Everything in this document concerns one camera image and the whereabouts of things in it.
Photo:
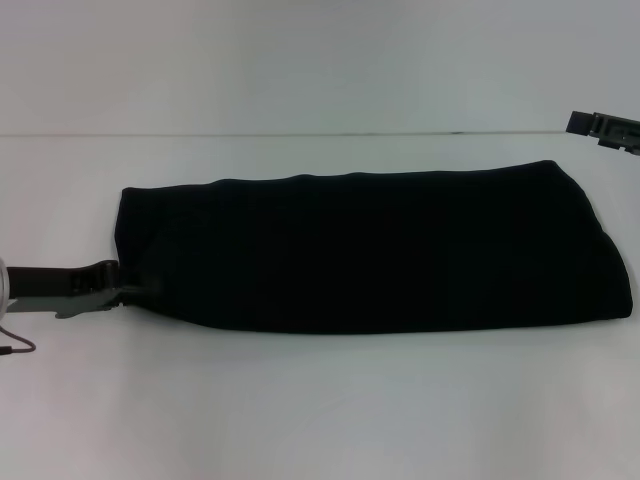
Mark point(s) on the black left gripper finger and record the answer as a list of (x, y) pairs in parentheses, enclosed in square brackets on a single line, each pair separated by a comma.
[(127, 295), (112, 277)]

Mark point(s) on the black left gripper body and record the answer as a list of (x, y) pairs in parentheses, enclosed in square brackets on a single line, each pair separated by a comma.
[(50, 285)]

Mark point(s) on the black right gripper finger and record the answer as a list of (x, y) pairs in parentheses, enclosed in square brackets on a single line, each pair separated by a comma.
[(580, 122)]

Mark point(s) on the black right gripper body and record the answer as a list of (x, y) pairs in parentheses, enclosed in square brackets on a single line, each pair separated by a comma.
[(620, 131)]

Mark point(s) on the black t-shirt with beige print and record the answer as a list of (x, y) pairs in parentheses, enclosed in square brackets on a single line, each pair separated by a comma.
[(375, 250)]

